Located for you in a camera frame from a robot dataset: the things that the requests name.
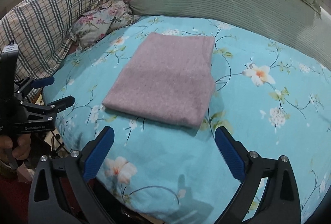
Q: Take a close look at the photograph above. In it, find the black camera box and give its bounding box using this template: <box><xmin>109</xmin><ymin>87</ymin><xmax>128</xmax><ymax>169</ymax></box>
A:
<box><xmin>1</xmin><ymin>41</ymin><xmax>19</xmax><ymax>100</ymax></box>

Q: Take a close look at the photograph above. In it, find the person's left hand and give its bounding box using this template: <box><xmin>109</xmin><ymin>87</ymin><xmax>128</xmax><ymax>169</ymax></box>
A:
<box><xmin>0</xmin><ymin>134</ymin><xmax>31</xmax><ymax>163</ymax></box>

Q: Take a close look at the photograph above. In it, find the floral pink pillow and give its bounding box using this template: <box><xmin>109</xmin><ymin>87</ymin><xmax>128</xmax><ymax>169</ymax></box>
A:
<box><xmin>68</xmin><ymin>0</ymin><xmax>140</xmax><ymax>49</ymax></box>

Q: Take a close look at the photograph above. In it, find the turquoise floral bed sheet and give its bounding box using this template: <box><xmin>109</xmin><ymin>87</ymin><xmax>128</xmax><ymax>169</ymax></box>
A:
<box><xmin>43</xmin><ymin>16</ymin><xmax>330</xmax><ymax>223</ymax></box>

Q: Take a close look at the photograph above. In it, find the plaid beige blanket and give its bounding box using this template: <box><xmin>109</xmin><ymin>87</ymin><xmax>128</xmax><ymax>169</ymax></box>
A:
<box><xmin>1</xmin><ymin>0</ymin><xmax>109</xmax><ymax>80</ymax></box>

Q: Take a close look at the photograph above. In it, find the mauve knit shirt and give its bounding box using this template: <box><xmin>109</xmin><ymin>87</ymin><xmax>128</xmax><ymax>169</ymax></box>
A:
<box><xmin>102</xmin><ymin>33</ymin><xmax>215</xmax><ymax>129</ymax></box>

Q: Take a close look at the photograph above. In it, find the red cloth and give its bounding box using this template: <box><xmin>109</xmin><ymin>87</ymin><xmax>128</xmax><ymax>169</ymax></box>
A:
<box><xmin>0</xmin><ymin>178</ymin><xmax>31</xmax><ymax>223</ymax></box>

